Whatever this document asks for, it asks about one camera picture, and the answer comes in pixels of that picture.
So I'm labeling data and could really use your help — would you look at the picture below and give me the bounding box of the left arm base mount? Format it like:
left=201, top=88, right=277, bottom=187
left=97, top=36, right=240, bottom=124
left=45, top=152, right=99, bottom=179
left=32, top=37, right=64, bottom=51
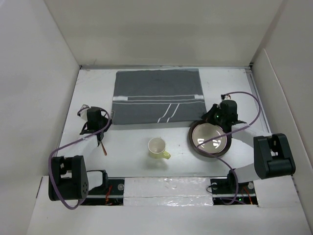
left=82, top=178, right=125, bottom=206

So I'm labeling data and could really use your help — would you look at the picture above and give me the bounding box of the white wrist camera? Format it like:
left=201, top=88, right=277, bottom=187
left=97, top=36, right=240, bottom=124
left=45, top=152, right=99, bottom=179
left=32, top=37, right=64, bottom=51
left=221, top=94, right=231, bottom=101
left=77, top=104, right=90, bottom=121

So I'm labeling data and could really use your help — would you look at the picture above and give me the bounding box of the copper fork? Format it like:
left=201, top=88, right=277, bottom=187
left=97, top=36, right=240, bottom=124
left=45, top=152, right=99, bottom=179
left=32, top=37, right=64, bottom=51
left=100, top=142, right=107, bottom=156

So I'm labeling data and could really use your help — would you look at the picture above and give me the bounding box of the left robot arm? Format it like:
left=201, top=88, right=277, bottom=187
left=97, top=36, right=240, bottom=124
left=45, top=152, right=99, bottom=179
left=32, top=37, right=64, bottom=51
left=48, top=105, right=112, bottom=210

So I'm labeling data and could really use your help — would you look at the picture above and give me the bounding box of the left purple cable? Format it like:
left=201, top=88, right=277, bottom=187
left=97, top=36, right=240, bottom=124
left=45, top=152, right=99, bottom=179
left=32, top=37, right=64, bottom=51
left=48, top=105, right=113, bottom=210

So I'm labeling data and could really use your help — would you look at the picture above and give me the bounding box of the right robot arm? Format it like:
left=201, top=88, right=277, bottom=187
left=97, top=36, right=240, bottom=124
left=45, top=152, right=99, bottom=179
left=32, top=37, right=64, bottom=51
left=201, top=100, right=296, bottom=193

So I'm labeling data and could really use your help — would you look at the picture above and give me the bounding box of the brown rimmed white plate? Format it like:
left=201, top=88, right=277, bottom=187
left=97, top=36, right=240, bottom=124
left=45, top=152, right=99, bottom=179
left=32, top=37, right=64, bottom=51
left=188, top=120, right=232, bottom=158

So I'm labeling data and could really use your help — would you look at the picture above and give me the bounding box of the purple cable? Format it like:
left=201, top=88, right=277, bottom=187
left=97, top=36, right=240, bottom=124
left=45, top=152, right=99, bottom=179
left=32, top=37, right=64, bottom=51
left=196, top=91, right=260, bottom=205
left=48, top=105, right=113, bottom=210

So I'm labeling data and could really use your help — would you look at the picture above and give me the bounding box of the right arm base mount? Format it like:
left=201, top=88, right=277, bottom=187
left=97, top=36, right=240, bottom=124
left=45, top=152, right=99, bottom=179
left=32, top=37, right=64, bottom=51
left=206, top=178, right=258, bottom=205

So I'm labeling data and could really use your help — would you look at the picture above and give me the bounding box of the grey striped placemat cloth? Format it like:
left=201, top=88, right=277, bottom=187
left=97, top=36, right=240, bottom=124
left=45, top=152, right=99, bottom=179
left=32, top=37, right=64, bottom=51
left=111, top=69, right=207, bottom=125

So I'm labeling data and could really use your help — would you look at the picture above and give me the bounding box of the yellow green mug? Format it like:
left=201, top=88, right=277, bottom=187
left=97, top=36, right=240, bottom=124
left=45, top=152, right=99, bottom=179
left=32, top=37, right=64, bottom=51
left=148, top=138, right=171, bottom=160

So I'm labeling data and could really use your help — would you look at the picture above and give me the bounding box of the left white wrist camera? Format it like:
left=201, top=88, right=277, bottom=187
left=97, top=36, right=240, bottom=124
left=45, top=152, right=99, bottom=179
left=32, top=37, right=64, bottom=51
left=77, top=104, right=90, bottom=121

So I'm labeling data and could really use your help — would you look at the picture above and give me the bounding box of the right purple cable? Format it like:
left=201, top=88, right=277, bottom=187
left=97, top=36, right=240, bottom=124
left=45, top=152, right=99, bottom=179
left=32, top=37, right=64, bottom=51
left=196, top=91, right=260, bottom=205

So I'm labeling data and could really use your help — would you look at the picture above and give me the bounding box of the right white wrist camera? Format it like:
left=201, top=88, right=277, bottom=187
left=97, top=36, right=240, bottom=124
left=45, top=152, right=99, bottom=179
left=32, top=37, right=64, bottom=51
left=221, top=94, right=231, bottom=101

